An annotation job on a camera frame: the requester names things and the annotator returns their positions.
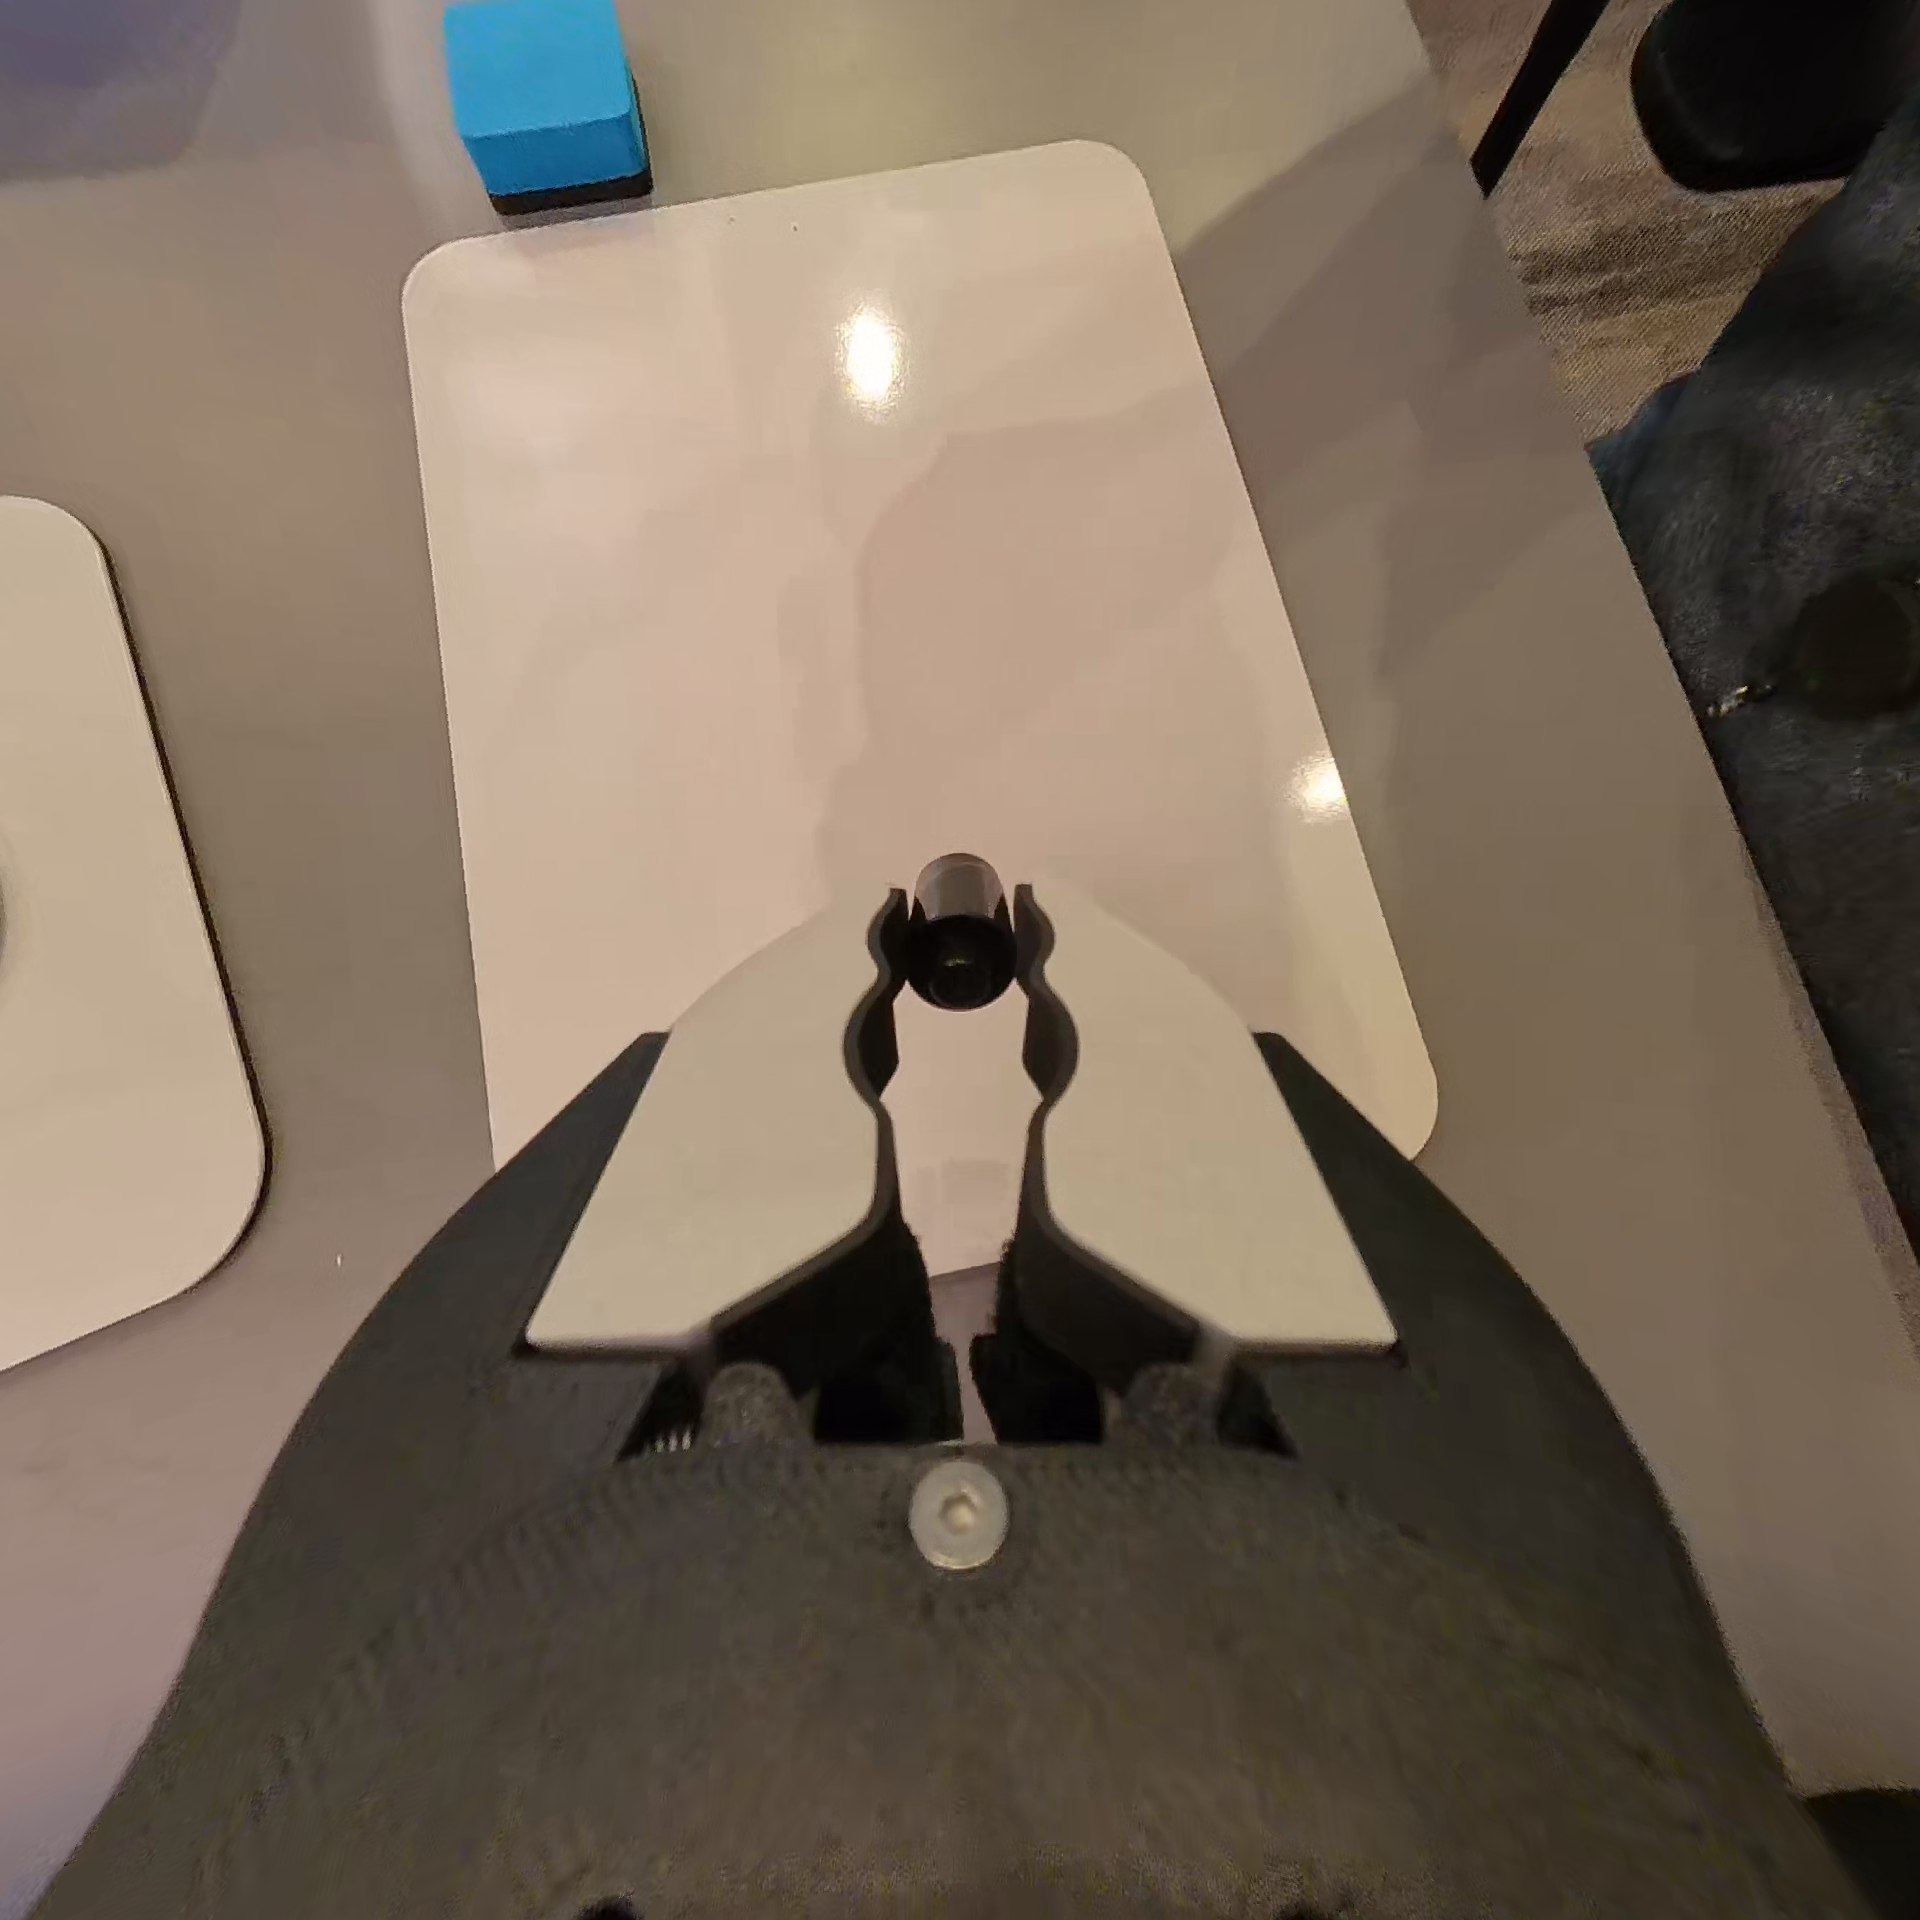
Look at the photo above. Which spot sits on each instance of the black chair base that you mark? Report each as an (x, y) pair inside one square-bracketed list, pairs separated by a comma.
[(1770, 83)]

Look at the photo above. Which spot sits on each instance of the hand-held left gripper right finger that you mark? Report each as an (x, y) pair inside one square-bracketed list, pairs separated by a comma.
[(1185, 1142)]

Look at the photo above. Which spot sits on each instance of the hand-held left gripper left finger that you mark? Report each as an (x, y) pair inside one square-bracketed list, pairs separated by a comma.
[(734, 1142)]

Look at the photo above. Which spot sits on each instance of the small white whiteboard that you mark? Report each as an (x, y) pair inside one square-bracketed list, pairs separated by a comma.
[(840, 629)]

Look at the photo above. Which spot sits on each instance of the blue whiteboard eraser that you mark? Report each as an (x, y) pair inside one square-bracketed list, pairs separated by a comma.
[(542, 93)]

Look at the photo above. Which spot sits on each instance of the black marker pen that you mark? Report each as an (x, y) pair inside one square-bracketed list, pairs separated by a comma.
[(956, 938)]

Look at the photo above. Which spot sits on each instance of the dark blue upholstered seat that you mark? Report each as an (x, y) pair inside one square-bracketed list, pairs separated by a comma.
[(1786, 629)]

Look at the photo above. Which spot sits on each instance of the white board with dark edge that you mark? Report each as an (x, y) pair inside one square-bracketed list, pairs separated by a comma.
[(105, 960)]

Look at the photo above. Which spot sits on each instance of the black chair leg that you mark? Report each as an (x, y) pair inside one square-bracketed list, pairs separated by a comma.
[(1528, 83)]

